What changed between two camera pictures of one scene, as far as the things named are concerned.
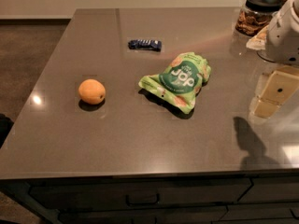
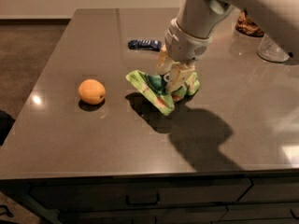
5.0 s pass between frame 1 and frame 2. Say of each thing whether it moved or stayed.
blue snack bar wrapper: stayed
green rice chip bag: moved
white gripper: moved
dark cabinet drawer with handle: stayed
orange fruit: stayed
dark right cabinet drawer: stayed
